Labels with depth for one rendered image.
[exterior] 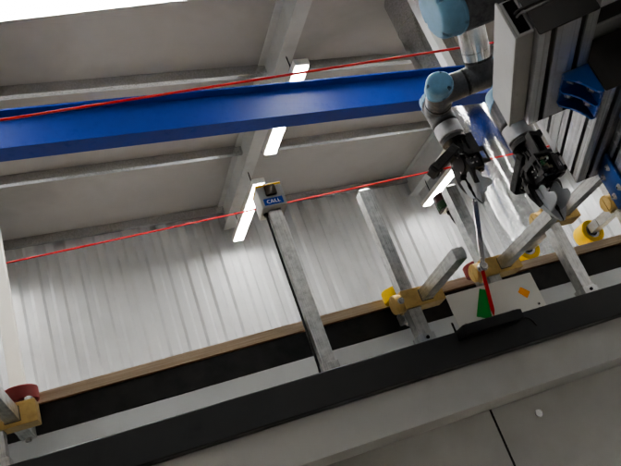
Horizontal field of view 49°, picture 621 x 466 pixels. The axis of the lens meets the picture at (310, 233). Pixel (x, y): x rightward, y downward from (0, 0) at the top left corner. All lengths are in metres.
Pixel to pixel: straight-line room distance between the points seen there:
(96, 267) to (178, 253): 1.11
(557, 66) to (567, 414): 1.20
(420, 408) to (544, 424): 0.47
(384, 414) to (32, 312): 7.88
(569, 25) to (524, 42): 0.06
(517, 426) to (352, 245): 8.43
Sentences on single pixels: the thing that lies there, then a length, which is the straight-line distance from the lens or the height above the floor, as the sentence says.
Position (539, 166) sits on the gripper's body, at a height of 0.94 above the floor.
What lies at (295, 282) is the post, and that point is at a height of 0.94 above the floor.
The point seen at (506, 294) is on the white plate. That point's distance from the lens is 1.87.
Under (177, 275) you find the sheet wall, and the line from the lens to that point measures 9.48.
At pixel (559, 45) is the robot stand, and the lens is 1.09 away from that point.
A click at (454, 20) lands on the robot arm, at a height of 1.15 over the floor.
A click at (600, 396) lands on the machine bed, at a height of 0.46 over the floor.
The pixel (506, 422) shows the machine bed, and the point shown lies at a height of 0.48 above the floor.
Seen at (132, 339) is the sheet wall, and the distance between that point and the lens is 9.10.
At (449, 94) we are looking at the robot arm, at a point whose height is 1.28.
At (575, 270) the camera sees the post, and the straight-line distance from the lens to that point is 2.01.
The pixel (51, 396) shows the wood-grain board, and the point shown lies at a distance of 1.84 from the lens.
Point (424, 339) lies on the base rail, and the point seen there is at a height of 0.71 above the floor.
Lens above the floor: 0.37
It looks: 23 degrees up
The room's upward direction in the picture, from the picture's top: 21 degrees counter-clockwise
